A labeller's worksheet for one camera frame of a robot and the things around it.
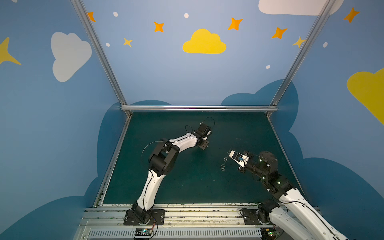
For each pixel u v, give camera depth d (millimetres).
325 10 705
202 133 824
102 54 847
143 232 705
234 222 743
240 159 614
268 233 715
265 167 555
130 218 734
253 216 751
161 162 574
